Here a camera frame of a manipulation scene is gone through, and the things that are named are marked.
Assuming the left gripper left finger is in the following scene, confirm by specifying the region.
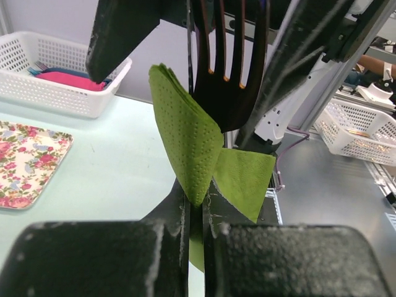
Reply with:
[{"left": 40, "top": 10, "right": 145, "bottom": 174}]
[{"left": 1, "top": 182, "right": 190, "bottom": 296}]

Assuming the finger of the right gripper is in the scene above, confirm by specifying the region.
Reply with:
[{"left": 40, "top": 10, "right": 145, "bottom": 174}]
[
  {"left": 85, "top": 0, "right": 187, "bottom": 83},
  {"left": 236, "top": 1, "right": 353, "bottom": 148}
]

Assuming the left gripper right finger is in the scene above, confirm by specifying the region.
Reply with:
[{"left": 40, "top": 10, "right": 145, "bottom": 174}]
[{"left": 202, "top": 182, "right": 392, "bottom": 296}]

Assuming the green paper napkin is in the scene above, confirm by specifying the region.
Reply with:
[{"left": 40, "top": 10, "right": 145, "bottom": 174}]
[{"left": 148, "top": 63, "right": 277, "bottom": 275}]

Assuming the person forearm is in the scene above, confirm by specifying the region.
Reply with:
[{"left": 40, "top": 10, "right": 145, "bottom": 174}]
[{"left": 357, "top": 54, "right": 385, "bottom": 76}]

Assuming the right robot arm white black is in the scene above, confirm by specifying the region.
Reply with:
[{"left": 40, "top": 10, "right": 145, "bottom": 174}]
[{"left": 86, "top": 1, "right": 395, "bottom": 148}]

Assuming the pink rolled napkin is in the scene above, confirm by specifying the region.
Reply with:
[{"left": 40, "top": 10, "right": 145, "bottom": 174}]
[{"left": 35, "top": 71, "right": 105, "bottom": 92}]

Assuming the white plastic basket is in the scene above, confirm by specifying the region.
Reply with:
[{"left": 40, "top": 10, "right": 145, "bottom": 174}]
[
  {"left": 1, "top": 32, "right": 132, "bottom": 118},
  {"left": 314, "top": 99, "right": 395, "bottom": 166}
]

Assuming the floral tray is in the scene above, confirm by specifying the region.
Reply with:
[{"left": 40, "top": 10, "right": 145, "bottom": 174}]
[{"left": 1, "top": 121, "right": 74, "bottom": 210}]

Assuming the white slotted cable duct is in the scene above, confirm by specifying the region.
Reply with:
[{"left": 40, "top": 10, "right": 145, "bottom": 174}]
[{"left": 265, "top": 176, "right": 283, "bottom": 225}]

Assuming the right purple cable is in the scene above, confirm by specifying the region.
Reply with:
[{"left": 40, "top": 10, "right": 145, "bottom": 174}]
[{"left": 274, "top": 126, "right": 311, "bottom": 194}]

